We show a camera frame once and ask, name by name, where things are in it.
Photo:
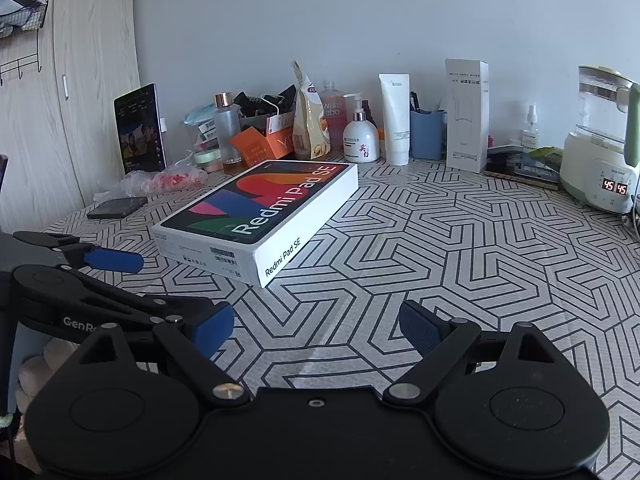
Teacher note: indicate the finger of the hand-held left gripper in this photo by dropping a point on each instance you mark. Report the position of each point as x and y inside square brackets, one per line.
[112, 261]
[150, 306]

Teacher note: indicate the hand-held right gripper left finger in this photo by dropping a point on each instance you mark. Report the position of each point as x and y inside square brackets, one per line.
[215, 330]

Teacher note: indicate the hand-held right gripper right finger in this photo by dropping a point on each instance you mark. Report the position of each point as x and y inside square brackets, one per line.
[420, 330]

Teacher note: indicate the patterned desktop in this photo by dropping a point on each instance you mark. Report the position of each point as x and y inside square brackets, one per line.
[450, 260]

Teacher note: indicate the small black case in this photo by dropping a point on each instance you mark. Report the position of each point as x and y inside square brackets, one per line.
[117, 207]

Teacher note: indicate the white fluffy cloth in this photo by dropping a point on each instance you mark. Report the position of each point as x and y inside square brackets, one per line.
[40, 367]

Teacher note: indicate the clear plastic bag red items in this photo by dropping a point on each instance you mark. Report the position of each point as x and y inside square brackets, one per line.
[165, 180]

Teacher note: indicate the white tablet box colourful print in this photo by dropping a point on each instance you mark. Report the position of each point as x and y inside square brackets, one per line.
[260, 210]

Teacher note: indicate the standing tablet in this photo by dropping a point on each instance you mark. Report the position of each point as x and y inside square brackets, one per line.
[141, 132]

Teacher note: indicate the round green tin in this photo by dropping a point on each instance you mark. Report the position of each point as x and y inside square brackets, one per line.
[207, 160]

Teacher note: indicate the light wooden wardrobe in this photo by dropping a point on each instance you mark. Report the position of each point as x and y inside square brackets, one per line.
[75, 110]

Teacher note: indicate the labelled clear packet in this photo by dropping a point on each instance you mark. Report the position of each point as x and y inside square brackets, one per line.
[204, 132]

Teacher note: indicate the blue face mask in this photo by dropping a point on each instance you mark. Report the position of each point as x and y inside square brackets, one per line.
[197, 114]

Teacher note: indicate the frosted bottle rose gold cap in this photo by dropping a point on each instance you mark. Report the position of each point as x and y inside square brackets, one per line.
[226, 132]

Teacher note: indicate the stack of books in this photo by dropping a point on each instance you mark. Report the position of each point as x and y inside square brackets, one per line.
[515, 170]

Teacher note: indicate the orange paper box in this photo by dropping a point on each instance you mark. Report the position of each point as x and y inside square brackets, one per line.
[260, 147]

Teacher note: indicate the blue pen holder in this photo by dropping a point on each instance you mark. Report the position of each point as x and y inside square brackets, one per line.
[427, 135]

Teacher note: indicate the white pump bottle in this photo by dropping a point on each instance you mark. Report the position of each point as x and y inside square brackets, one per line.
[361, 142]

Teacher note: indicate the white cosmetic tube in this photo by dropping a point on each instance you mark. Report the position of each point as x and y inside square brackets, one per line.
[396, 120]

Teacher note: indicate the small cardboard box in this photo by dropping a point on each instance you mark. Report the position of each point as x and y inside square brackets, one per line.
[275, 122]

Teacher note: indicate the tall white carton box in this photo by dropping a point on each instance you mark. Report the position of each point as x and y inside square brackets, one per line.
[466, 120]

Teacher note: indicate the green packet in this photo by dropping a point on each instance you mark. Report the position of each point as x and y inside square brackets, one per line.
[547, 156]

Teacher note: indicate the small clear spray bottle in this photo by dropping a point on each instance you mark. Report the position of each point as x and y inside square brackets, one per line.
[531, 135]

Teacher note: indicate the beige snack bag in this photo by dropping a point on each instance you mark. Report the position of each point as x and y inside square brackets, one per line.
[310, 120]

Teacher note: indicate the pink liquid bottle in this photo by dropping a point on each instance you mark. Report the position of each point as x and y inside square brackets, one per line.
[334, 107]

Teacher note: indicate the glass electric kettle green base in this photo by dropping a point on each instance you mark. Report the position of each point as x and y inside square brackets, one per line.
[597, 160]

